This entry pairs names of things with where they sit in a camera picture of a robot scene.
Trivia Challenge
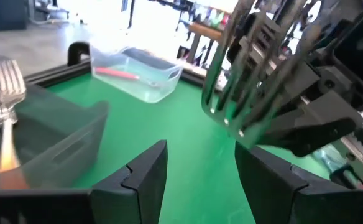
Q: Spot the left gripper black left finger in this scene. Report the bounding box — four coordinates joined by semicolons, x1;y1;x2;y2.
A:
0;139;169;224

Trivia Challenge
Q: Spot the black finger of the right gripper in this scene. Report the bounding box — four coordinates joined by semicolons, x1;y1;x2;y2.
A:
282;63;322;108
255;91;363;158

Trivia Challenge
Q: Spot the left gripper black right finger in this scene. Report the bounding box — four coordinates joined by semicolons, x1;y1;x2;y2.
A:
234;142;363;224

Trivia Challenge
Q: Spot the blue handled metal fork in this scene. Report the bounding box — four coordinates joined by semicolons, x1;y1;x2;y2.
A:
201;0;341;175

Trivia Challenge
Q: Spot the pink handled metal fork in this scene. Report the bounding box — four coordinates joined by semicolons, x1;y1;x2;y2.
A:
94;66;160;88

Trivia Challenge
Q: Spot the green table mat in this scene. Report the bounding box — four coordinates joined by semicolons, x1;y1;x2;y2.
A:
44;73;331;224

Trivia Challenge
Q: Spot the grey translucent plastic bin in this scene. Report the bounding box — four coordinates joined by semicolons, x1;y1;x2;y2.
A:
0;54;109;190

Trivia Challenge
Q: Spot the clear plastic bin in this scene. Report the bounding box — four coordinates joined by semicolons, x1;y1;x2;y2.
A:
89;45;185;104

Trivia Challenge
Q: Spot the brown wooden desk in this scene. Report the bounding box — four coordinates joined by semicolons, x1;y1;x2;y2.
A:
186;21;229;65

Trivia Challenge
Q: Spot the black curved hook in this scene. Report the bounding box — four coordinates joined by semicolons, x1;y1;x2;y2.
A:
67;41;91;67

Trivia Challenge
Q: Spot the black cabinet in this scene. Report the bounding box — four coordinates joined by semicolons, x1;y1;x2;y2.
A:
0;0;29;32

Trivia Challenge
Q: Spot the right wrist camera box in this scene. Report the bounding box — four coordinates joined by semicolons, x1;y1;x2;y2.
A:
332;7;363;106

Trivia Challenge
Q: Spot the black table frame rail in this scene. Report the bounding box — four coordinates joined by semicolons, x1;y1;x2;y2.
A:
24;58;207;88

